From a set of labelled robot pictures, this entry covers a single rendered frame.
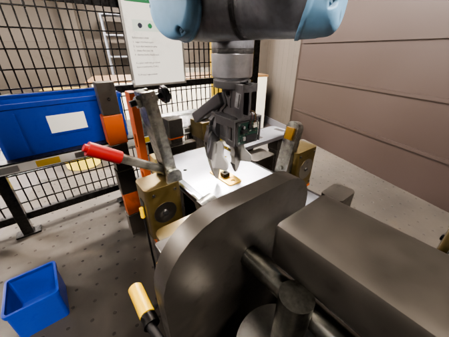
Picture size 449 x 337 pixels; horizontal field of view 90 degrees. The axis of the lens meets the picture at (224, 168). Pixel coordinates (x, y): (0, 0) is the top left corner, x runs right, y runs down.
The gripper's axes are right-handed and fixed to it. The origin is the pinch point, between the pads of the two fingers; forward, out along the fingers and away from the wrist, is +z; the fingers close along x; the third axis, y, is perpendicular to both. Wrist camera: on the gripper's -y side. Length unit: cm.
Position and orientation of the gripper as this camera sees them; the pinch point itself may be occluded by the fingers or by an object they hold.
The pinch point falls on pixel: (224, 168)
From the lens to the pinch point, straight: 53.0
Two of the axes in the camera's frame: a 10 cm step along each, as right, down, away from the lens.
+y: 6.2, 3.8, -6.9
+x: 7.9, -2.9, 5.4
